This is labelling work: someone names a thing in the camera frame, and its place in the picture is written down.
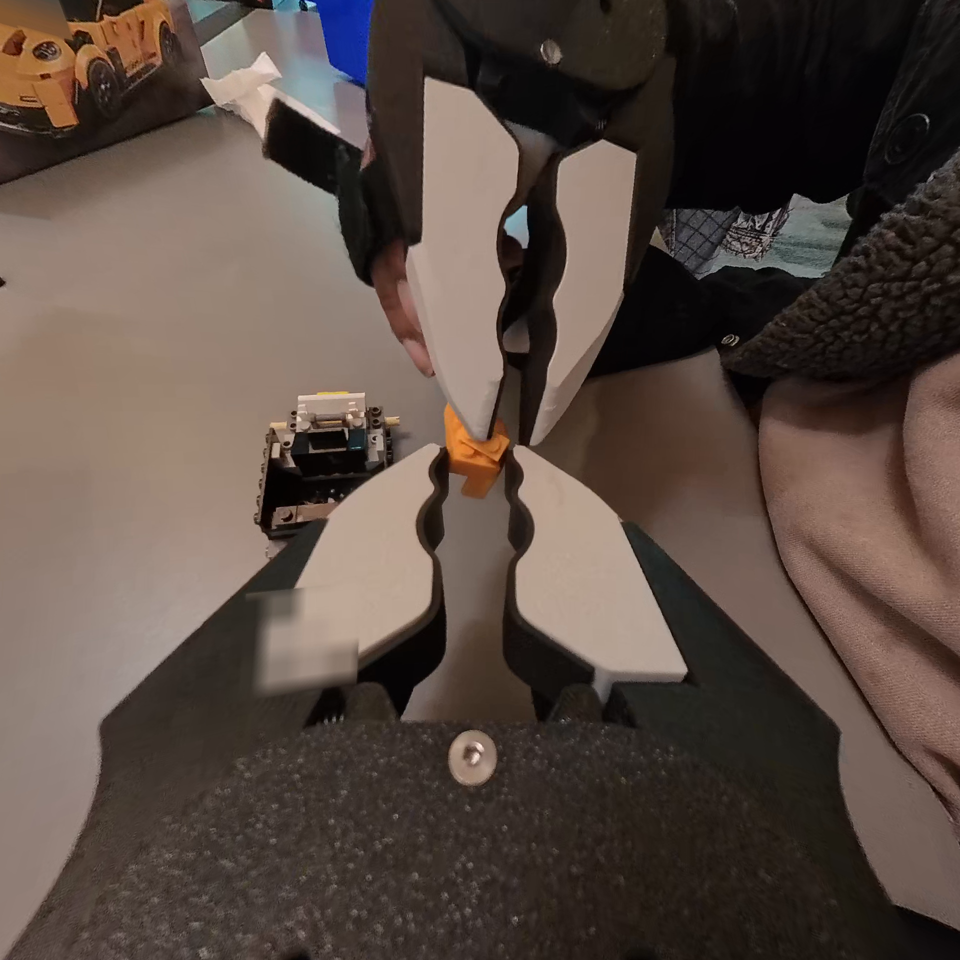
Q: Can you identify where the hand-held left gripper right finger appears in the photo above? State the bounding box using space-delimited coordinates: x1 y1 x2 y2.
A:
502 444 691 700

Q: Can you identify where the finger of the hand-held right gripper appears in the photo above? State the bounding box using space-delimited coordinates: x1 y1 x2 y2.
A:
523 139 640 446
403 73 524 444

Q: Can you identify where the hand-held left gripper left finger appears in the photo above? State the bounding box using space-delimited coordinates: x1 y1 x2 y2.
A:
296 442 451 665

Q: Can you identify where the orange toy brick assembly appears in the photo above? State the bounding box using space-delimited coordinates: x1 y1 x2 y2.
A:
442 405 513 500

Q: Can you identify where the grey desk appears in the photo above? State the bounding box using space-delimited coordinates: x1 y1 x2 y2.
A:
0 0 960 931

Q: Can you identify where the person's right hand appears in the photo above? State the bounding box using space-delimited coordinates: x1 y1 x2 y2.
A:
262 97 438 378

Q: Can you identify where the partly built brick car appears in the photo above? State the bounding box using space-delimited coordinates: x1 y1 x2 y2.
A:
251 390 402 560

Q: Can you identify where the blue plastic bin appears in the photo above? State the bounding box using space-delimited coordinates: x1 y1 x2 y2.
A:
318 0 376 84

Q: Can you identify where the crumpled white paper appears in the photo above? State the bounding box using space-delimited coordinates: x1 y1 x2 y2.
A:
201 51 342 140

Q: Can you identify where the person's black fleece jacket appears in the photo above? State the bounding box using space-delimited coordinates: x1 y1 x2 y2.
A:
592 150 960 384

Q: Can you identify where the person's beige hoodie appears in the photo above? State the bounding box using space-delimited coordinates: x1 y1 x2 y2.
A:
757 367 960 819

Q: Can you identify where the yellow car toy set box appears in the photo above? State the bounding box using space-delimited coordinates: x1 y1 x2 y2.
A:
0 0 213 185

